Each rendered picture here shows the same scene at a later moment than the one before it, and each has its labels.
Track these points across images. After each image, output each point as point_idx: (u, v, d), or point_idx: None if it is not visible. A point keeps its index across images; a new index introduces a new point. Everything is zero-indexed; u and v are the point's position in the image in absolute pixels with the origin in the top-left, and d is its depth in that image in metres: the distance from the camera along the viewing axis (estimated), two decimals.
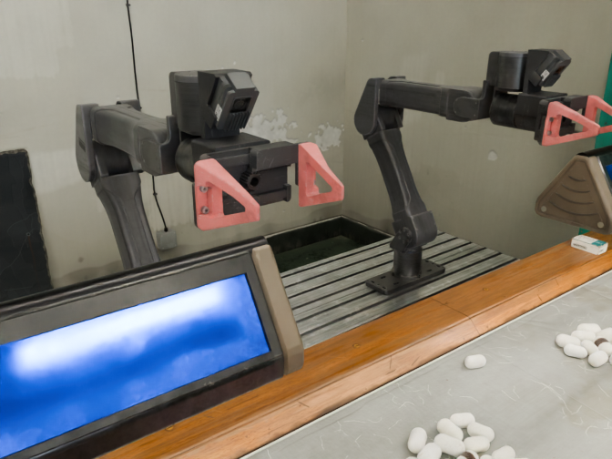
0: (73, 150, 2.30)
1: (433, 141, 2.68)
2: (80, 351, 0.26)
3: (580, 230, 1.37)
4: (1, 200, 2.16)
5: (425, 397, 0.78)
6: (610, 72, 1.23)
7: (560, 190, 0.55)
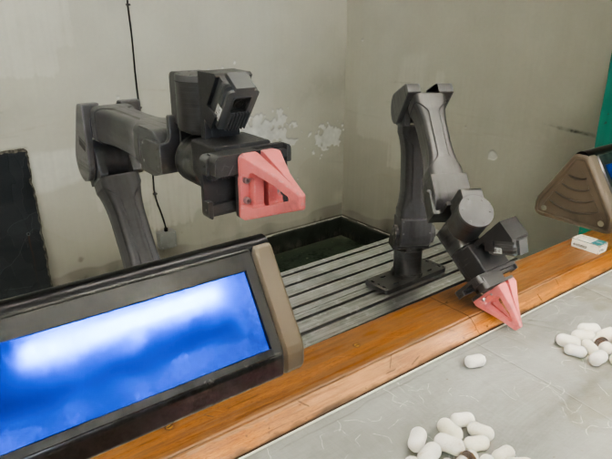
0: (73, 150, 2.30)
1: None
2: (80, 348, 0.26)
3: (580, 229, 1.37)
4: (1, 200, 2.16)
5: (425, 396, 0.78)
6: (610, 71, 1.23)
7: (560, 189, 0.55)
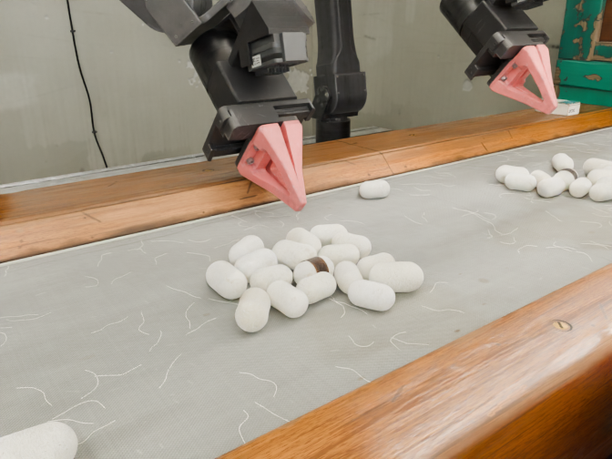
0: None
1: (405, 76, 2.42)
2: None
3: None
4: None
5: (289, 221, 0.53)
6: None
7: None
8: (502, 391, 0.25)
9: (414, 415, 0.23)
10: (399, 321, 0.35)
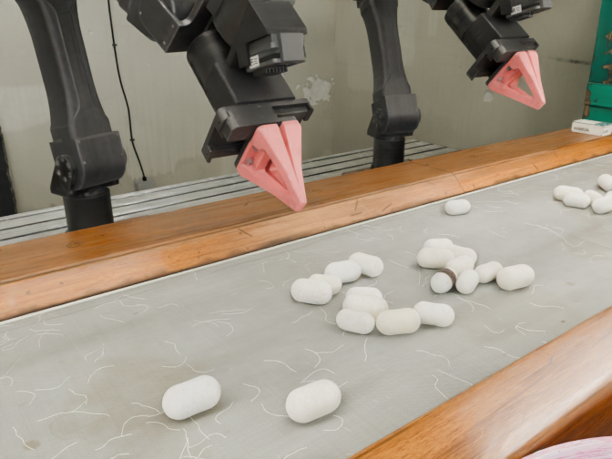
0: (42, 86, 2.17)
1: (427, 86, 2.54)
2: None
3: None
4: None
5: (396, 235, 0.65)
6: None
7: None
8: None
9: (567, 374, 0.35)
10: (517, 314, 0.47)
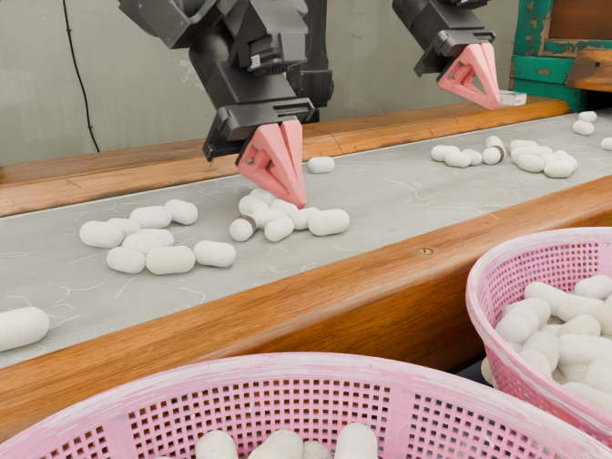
0: None
1: (390, 74, 2.52)
2: None
3: None
4: None
5: (242, 189, 0.62)
6: None
7: None
8: (361, 288, 0.34)
9: (291, 300, 0.33)
10: (312, 257, 0.45)
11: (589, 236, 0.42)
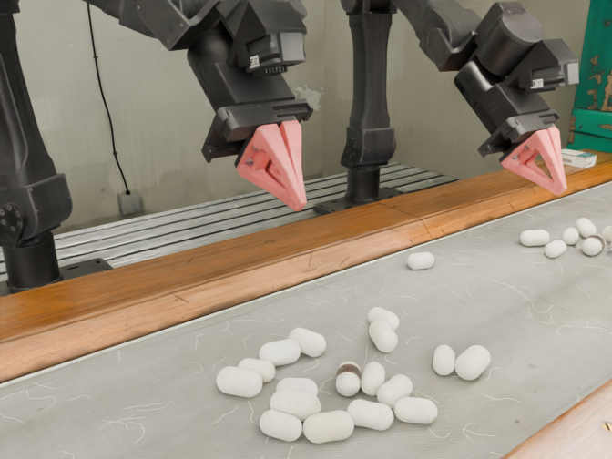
0: None
1: (416, 98, 2.49)
2: None
3: None
4: None
5: (350, 297, 0.59)
6: None
7: None
8: None
9: None
10: (467, 412, 0.42)
11: None
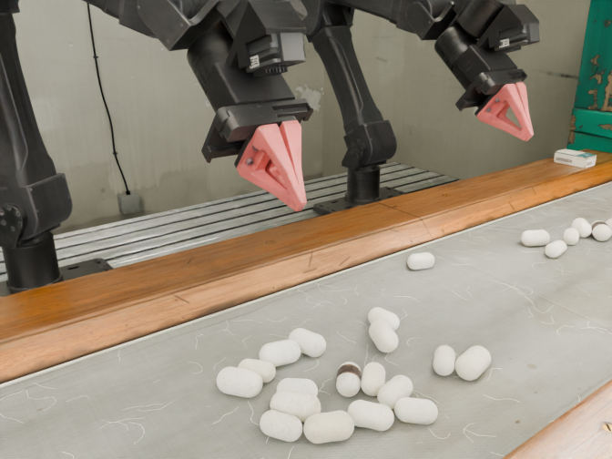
0: None
1: (416, 98, 2.49)
2: None
3: None
4: None
5: (350, 297, 0.59)
6: None
7: None
8: None
9: None
10: (467, 412, 0.42)
11: None
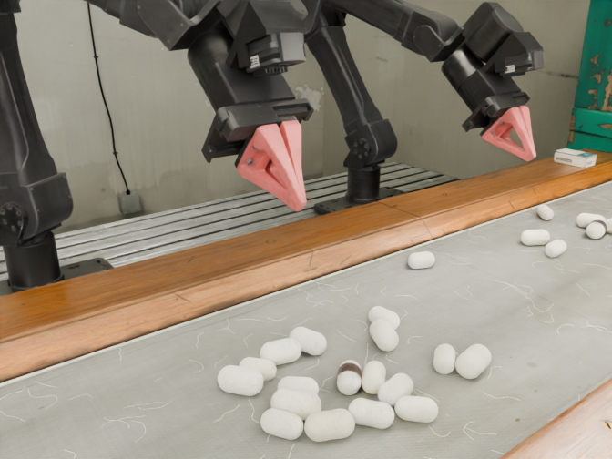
0: None
1: (417, 98, 2.49)
2: None
3: None
4: None
5: (351, 296, 0.59)
6: None
7: None
8: None
9: None
10: (467, 410, 0.42)
11: None
